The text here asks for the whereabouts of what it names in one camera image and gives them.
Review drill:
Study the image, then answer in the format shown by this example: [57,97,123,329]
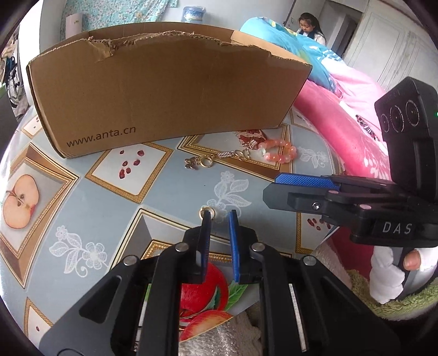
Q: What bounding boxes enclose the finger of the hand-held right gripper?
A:
[263,183,374,220]
[275,173,394,192]

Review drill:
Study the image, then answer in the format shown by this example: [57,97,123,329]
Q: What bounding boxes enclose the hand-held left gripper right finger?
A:
[229,209,401,356]

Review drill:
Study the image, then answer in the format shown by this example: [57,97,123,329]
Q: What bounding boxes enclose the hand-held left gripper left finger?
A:
[39,209,213,356]

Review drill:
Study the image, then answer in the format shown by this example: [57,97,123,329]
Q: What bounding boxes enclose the orange bead bracelet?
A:
[258,139,298,163]

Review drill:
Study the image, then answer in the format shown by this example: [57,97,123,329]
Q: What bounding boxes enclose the brown cardboard box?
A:
[25,21,313,159]

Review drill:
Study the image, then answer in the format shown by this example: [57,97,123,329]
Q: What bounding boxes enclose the person's right hand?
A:
[370,245,438,305]

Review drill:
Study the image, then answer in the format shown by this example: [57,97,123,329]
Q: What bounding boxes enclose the fruit print tablecloth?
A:
[0,103,346,348]

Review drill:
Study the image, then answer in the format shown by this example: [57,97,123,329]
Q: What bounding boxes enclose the pink floral blanket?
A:
[291,62,401,192]

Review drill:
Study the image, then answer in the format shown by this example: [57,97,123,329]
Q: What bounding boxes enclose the white wardrobe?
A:
[342,0,435,100]

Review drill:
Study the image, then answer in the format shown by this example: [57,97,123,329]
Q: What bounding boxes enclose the blue printed quilt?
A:
[240,17,344,91]

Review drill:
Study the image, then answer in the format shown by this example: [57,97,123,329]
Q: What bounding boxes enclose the labelled blue water jug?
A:
[181,6,209,24]

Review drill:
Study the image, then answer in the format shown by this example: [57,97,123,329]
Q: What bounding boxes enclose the wheelchair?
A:
[2,55,30,119]

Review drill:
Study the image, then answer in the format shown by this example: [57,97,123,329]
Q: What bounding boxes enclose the rolled pink mat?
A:
[66,14,82,38]

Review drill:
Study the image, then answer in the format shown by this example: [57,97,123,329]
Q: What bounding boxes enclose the floral wall cloth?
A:
[60,0,178,26]

